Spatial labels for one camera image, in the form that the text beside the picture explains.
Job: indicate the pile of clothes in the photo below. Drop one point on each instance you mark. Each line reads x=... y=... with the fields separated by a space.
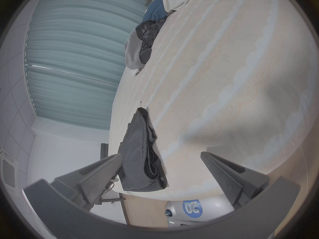
x=132 y=51

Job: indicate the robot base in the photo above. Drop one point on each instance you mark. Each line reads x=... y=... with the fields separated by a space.
x=219 y=204

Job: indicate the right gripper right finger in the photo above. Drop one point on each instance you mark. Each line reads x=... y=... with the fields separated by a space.
x=224 y=178

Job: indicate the blue-green curtain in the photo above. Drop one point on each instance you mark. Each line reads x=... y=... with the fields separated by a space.
x=69 y=101
x=82 y=33

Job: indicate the black T-shirt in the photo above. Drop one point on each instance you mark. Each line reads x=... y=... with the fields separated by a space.
x=139 y=163

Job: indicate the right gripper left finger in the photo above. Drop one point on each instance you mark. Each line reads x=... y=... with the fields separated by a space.
x=96 y=185

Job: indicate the black chest of drawers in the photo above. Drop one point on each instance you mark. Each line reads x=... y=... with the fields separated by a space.
x=104 y=150

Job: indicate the bed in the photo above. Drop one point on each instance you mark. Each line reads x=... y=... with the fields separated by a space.
x=236 y=83

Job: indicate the white ceiling air vent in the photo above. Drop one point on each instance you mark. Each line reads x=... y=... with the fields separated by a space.
x=8 y=170

